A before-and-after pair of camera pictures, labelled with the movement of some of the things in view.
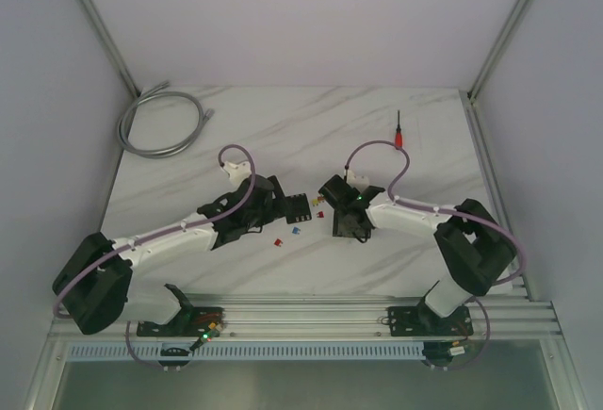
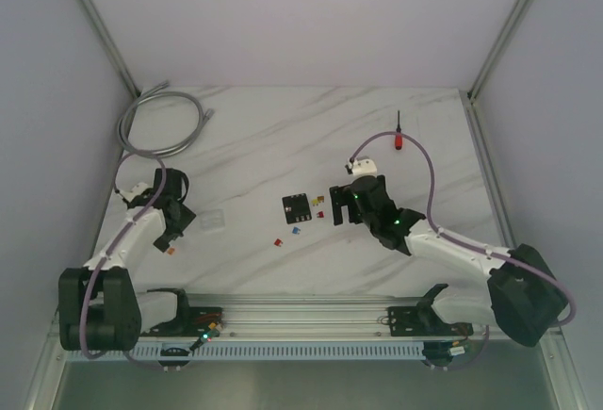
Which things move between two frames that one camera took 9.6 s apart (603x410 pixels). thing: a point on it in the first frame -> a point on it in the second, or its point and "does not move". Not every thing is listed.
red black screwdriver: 399,138 does not move
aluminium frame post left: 90,9 does not move
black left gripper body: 275,198 -> 176,223
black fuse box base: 297,208 does not move
